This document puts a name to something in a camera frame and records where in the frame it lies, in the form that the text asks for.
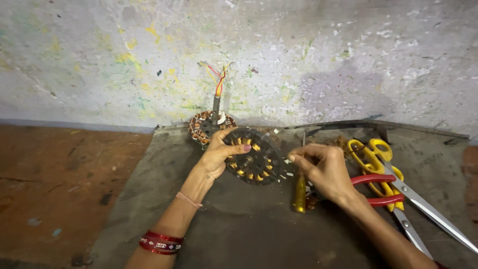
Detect person's right hand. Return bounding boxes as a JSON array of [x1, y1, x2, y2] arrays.
[[288, 144, 356, 204]]

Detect person's left hand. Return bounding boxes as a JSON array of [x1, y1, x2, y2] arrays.
[[196, 127, 252, 181]]

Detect black motor stator core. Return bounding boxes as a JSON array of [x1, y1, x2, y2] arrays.
[[223, 127, 284, 185]]

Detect copper wound stator with shaft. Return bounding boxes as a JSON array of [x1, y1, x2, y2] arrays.
[[188, 62, 238, 146]]

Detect pink wrist thread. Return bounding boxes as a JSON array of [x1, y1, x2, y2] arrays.
[[176, 191, 203, 209]]

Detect grey work mat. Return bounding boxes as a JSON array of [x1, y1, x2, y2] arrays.
[[90, 120, 472, 269]]

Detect stack of red bangles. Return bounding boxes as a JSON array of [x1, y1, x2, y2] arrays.
[[139, 230, 184, 256]]

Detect tangle of copper wire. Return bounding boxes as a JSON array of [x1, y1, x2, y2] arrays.
[[324, 135, 352, 151]]

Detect yellow handled screwdriver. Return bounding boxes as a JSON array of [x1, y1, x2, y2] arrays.
[[293, 131, 308, 214]]

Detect red handled pliers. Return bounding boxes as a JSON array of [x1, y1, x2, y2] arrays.
[[305, 174, 406, 210]]

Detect large yellow handled scissors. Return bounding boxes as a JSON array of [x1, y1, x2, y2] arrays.
[[347, 138, 478, 255]]

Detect small yellow handled scissors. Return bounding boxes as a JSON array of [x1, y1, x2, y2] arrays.
[[368, 164, 434, 259]]

